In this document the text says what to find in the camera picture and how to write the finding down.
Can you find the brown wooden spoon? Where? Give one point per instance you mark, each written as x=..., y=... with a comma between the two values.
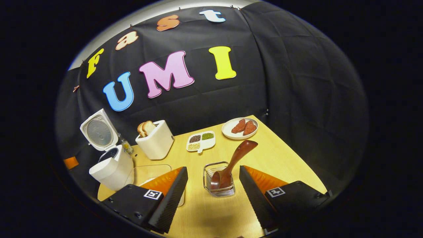
x=238, y=155

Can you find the black backdrop cloth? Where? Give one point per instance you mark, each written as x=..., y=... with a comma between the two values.
x=281, y=82

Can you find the white toaster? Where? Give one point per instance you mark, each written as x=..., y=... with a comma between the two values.
x=157, y=143

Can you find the white rice cooker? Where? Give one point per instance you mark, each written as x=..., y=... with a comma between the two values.
x=109, y=172

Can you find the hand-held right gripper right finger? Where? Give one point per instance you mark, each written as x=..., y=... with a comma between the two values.
x=254, y=198

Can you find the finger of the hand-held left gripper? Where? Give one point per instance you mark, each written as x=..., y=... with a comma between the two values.
x=71, y=163

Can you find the red meat slice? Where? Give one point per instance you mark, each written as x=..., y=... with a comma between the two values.
x=239, y=126
x=250, y=128

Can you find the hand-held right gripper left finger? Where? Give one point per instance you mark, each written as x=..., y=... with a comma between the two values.
x=172, y=198

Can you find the clear glass container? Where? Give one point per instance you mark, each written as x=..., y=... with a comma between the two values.
x=148, y=170

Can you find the toasted bread slice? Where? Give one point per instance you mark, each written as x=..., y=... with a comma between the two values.
x=149, y=127
x=140, y=129

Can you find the white round plate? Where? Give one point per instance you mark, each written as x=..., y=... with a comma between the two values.
x=228, y=130

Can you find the white divided grain dish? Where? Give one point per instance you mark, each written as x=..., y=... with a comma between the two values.
x=206, y=142

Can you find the small glass bottle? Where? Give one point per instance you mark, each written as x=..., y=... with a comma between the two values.
x=125, y=143

